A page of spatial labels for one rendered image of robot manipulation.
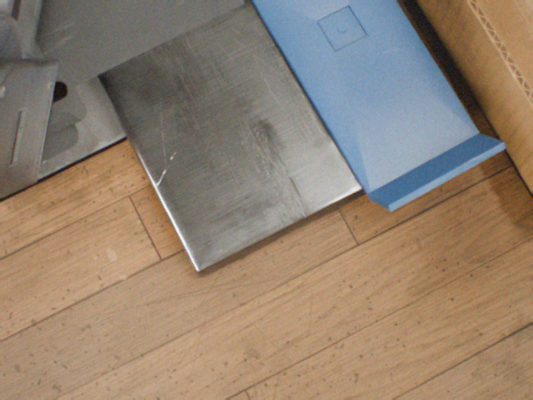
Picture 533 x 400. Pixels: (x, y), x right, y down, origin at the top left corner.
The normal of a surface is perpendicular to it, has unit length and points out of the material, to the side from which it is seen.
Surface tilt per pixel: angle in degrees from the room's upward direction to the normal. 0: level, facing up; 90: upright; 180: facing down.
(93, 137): 0
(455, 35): 90
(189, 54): 0
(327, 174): 0
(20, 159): 90
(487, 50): 90
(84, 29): 31
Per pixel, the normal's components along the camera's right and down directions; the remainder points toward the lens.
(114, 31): 0.29, 0.20
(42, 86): 0.98, 0.22
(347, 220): 0.01, -0.25
